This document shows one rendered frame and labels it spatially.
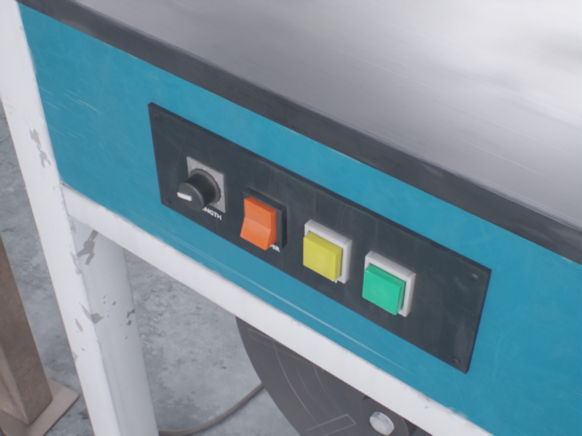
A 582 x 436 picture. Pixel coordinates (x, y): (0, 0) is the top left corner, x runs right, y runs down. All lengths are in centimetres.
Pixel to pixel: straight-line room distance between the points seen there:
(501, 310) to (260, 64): 20
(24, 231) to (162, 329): 33
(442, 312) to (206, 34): 22
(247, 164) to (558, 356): 21
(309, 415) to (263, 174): 56
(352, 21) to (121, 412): 58
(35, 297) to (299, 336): 84
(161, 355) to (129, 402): 31
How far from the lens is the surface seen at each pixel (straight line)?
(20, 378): 119
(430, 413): 59
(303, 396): 103
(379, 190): 48
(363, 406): 90
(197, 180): 57
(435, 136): 46
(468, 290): 49
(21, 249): 150
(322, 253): 52
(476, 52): 54
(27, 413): 124
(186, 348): 130
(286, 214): 54
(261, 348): 102
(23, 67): 69
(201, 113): 55
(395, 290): 50
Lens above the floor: 102
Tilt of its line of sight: 43 degrees down
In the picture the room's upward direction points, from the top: straight up
